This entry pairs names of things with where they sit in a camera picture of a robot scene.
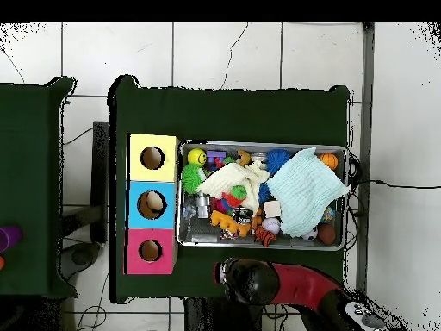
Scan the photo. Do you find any black cable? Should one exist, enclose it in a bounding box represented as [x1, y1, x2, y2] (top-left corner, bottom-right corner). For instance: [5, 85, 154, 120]
[357, 178, 441, 190]

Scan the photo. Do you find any dark green side table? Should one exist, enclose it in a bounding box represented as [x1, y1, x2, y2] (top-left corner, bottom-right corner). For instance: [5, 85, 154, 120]
[0, 77, 77, 299]

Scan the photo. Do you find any black stand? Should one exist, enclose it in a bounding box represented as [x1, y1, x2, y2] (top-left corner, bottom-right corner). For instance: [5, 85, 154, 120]
[91, 121, 110, 244]

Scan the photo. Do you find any green fuzzy toy with eyes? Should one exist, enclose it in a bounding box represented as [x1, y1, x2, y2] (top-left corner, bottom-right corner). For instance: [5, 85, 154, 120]
[181, 163, 207, 196]

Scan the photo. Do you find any cream waffle cloth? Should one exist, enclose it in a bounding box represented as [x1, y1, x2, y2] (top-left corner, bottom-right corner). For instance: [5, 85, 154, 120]
[196, 161, 271, 214]

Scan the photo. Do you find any dark green table cloth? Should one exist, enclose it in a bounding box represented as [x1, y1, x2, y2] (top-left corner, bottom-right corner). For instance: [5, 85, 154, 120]
[108, 74, 352, 304]

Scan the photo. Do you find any small white baseball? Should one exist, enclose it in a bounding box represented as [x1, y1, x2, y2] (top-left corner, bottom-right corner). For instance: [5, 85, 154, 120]
[261, 216, 282, 236]

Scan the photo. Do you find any blue spiky ball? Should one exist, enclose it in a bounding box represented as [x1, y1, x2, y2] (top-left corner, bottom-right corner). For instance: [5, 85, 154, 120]
[266, 148, 292, 175]

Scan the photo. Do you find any clear shallow mesh bin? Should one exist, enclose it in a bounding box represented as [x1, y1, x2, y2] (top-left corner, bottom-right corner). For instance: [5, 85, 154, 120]
[175, 140, 351, 252]

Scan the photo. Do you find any small orange basketball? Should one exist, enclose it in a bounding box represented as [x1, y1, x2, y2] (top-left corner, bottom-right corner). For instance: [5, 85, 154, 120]
[320, 152, 339, 171]

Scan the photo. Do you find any yellow smiley ball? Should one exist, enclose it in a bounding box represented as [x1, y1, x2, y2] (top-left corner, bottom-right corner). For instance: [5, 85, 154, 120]
[187, 147, 208, 166]

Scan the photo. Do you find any purple toy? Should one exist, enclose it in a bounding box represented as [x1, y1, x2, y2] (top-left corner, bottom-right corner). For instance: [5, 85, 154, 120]
[0, 226, 23, 253]

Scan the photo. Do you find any wooden box with three holes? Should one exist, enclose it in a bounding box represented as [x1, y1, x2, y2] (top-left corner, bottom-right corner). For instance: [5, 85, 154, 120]
[124, 133, 180, 276]

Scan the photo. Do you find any small brown football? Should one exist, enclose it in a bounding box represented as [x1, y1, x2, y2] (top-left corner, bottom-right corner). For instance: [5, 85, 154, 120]
[317, 223, 337, 247]

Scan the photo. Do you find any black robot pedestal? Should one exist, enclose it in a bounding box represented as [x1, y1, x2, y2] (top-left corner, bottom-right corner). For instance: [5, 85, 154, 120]
[184, 296, 266, 331]

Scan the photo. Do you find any grey vertical pole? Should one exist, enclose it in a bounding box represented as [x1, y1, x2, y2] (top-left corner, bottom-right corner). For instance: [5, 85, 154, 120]
[354, 22, 376, 304]

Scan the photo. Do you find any crushed black silver can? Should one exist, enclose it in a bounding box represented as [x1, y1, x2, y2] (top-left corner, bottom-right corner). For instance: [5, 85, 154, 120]
[233, 206, 253, 225]

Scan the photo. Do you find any mint green waffle cloth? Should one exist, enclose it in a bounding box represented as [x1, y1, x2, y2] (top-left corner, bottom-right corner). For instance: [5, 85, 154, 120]
[265, 147, 351, 239]

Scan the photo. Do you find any orange striped tiger toy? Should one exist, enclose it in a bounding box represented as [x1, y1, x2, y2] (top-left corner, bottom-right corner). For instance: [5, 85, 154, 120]
[253, 226, 277, 248]

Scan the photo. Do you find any orange toy building block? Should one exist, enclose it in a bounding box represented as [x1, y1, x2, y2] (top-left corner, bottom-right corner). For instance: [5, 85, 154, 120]
[209, 209, 252, 239]

